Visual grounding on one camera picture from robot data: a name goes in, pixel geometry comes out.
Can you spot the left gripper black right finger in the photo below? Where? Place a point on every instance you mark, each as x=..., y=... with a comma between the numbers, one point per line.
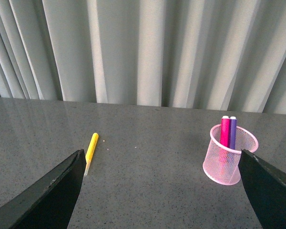
x=265, y=187

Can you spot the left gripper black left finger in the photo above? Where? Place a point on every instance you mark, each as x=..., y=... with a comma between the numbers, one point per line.
x=50, y=201

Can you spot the purple marker pen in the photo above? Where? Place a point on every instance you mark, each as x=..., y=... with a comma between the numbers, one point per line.
x=232, y=138

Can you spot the pink marker pen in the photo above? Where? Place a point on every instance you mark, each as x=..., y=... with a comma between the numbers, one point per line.
x=224, y=141

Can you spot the pink mesh pen cup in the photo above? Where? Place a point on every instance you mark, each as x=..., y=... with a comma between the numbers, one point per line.
x=211, y=164

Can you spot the yellow marker pen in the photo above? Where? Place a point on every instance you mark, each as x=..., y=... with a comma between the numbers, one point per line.
x=90, y=152

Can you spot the grey pleated curtain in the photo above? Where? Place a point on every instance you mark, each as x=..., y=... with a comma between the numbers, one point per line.
x=206, y=54

